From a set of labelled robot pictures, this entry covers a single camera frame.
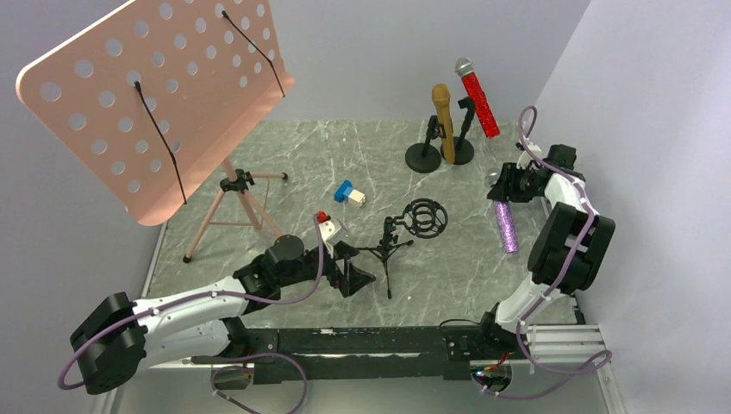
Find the gold microphone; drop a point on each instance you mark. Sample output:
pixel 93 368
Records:
pixel 444 123

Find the black tripod shock mount stand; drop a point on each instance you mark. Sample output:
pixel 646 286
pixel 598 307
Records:
pixel 421 218

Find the pink perforated music stand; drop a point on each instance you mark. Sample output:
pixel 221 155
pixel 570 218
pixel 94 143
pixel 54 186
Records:
pixel 155 95

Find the black round mic stand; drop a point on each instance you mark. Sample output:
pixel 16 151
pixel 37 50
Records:
pixel 423 157
pixel 463 149

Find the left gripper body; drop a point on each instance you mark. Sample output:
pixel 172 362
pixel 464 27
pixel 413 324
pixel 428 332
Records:
pixel 340 269

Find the red glitter microphone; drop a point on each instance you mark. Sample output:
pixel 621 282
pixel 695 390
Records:
pixel 464 69

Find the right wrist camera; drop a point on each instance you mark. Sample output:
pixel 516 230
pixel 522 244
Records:
pixel 530 152

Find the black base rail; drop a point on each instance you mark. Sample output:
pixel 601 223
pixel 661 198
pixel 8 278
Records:
pixel 448 352

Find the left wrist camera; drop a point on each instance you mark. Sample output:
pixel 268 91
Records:
pixel 332 229

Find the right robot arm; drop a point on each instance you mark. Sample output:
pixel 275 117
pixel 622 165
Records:
pixel 568 251

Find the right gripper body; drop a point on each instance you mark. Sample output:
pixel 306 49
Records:
pixel 506 182

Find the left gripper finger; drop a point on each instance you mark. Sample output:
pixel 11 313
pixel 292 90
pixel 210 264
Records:
pixel 344 250
pixel 353 279

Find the purple glitter microphone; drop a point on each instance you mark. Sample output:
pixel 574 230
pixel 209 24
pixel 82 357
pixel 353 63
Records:
pixel 506 226

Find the blue and white toy block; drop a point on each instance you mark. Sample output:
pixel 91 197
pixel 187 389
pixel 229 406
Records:
pixel 346 193

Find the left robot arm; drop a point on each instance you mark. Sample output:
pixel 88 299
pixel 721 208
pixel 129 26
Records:
pixel 121 336

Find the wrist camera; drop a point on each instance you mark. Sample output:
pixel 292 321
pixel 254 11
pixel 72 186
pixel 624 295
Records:
pixel 332 229
pixel 530 152

